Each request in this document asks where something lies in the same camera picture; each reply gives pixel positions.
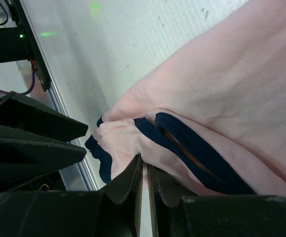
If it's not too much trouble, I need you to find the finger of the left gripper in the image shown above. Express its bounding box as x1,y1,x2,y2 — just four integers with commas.
0,139,86,193
0,91,88,142

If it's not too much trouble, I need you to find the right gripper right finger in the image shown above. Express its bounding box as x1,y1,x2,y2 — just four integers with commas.
147,165,286,237

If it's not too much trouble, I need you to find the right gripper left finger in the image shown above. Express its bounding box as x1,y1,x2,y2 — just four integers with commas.
0,156,142,237

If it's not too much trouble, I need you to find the aluminium mounting rail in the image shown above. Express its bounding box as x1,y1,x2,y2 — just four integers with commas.
20,0,88,149

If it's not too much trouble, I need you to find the pink underwear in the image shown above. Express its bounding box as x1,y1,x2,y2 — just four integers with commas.
85,0,286,197

